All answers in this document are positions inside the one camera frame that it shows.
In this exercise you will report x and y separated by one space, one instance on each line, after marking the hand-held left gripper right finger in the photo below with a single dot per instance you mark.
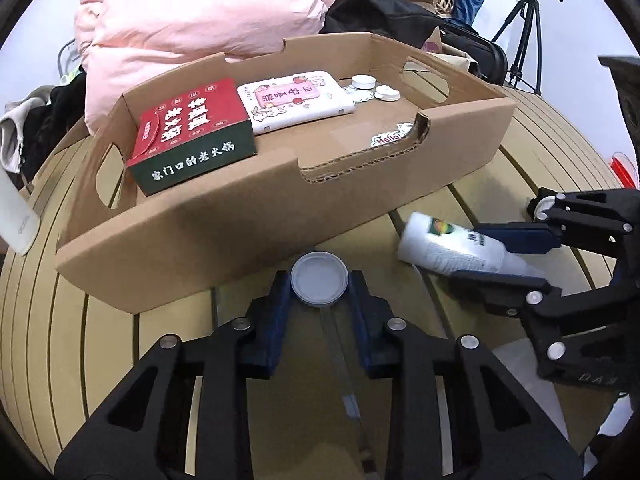
372 330

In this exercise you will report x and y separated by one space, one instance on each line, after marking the pink duvet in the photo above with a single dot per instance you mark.
200 15

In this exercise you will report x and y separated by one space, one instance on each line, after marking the red green carton box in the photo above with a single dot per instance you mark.
192 130

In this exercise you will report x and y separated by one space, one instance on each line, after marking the white round lid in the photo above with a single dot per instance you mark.
320 277

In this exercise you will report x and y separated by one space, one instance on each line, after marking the woven bamboo ball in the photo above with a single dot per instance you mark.
444 1

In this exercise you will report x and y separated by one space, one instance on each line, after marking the beige cloth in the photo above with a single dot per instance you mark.
20 130

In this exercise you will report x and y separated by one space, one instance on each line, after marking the black garment pile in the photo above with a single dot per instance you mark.
60 120

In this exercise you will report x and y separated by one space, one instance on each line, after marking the black backpack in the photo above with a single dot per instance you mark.
480 52

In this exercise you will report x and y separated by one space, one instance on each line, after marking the black white capped bottle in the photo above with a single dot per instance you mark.
541 207

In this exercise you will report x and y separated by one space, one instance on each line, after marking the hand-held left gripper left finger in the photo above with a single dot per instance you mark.
267 330

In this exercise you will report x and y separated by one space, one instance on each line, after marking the white thermos flask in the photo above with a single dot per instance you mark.
17 220

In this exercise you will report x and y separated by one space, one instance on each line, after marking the cardboard tray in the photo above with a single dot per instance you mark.
250 220

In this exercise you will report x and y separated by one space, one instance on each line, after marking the black tripod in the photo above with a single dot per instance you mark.
527 35

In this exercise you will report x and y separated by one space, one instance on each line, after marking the red plastic object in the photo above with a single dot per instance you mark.
622 167

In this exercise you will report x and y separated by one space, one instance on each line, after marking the black bag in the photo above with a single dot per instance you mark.
380 15

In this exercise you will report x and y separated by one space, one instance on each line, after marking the grey metal frame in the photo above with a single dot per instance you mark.
67 55

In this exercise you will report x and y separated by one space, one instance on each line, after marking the beige tote bag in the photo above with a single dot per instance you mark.
442 50

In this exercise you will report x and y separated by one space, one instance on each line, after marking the small white cap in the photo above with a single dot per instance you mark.
387 93
363 81

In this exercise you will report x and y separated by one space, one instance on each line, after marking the white cloud sticker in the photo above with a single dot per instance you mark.
390 136

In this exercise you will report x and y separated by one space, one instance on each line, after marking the dark grey object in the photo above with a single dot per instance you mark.
627 110

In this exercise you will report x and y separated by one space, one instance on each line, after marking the white plastic bottle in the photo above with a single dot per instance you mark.
450 247

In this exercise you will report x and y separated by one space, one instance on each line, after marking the white pink wipes pack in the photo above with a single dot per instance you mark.
295 100

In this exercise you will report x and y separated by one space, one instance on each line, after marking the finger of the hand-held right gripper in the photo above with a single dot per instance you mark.
500 290
525 239

